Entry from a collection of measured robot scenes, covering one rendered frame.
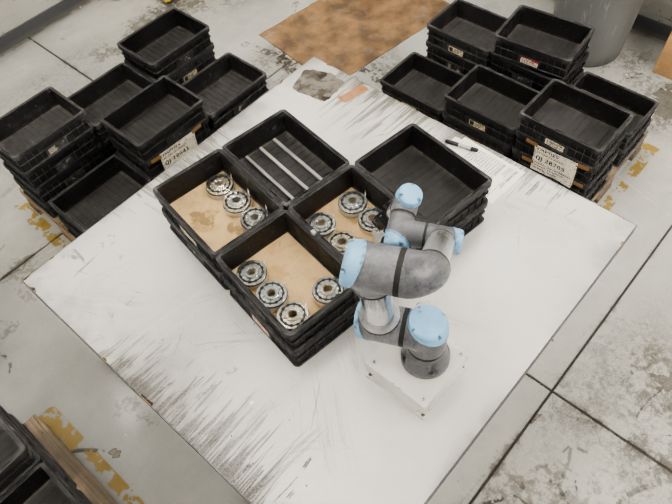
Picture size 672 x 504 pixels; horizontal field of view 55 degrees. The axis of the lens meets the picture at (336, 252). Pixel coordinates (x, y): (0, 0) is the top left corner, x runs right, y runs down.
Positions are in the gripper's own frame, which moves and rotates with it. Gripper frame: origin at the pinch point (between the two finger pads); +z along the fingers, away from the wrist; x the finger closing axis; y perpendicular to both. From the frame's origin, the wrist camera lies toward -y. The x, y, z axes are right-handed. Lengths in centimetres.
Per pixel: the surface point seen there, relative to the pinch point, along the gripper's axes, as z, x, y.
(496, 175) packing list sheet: 17, -60, -7
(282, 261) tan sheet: 9.6, 29.2, 19.5
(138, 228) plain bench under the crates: 42, 54, 72
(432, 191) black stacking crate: 6.1, -28.8, 3.7
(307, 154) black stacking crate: 22, -10, 48
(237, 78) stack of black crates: 101, -47, 130
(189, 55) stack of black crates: 94, -33, 153
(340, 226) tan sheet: 9.2, 5.2, 15.9
